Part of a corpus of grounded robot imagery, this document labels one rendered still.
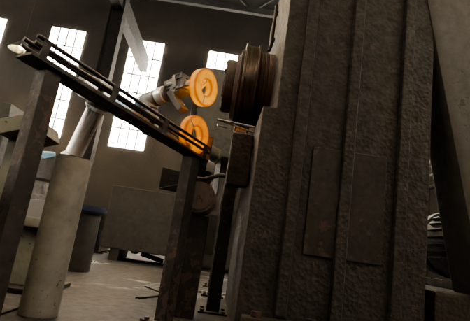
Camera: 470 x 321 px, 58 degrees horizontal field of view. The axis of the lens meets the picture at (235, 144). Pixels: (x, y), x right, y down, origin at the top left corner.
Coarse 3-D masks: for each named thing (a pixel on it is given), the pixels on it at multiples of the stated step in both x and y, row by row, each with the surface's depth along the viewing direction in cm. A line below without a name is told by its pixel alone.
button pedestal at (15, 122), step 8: (0, 120) 133; (8, 120) 133; (16, 120) 133; (0, 128) 132; (8, 128) 133; (16, 128) 133; (48, 128) 147; (8, 136) 137; (16, 136) 138; (48, 136) 146; (56, 136) 154; (8, 144) 138; (48, 144) 153; (56, 144) 155; (8, 152) 138; (8, 160) 137; (8, 168) 137; (0, 176) 136; (0, 184) 135; (0, 192) 135; (8, 312) 133
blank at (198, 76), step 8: (200, 72) 167; (208, 72) 172; (192, 80) 165; (200, 80) 167; (208, 80) 172; (216, 80) 176; (192, 88) 165; (200, 88) 167; (208, 88) 174; (216, 88) 176; (192, 96) 167; (200, 96) 168; (208, 96) 172; (216, 96) 177; (200, 104) 169; (208, 104) 172
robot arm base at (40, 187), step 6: (36, 180) 191; (42, 180) 192; (48, 180) 195; (36, 186) 190; (42, 186) 192; (48, 186) 195; (36, 192) 189; (42, 192) 191; (36, 198) 188; (42, 198) 190
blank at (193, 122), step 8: (184, 120) 164; (192, 120) 164; (200, 120) 169; (184, 128) 161; (192, 128) 164; (200, 128) 169; (200, 136) 170; (184, 144) 162; (200, 144) 168; (200, 152) 168
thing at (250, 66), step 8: (248, 48) 210; (256, 48) 213; (248, 56) 207; (256, 56) 207; (248, 64) 204; (256, 64) 204; (248, 72) 203; (256, 72) 203; (248, 80) 202; (248, 88) 202; (240, 96) 202; (248, 96) 203; (240, 104) 204; (248, 104) 205; (240, 112) 207; (248, 112) 207; (240, 120) 211; (248, 120) 210
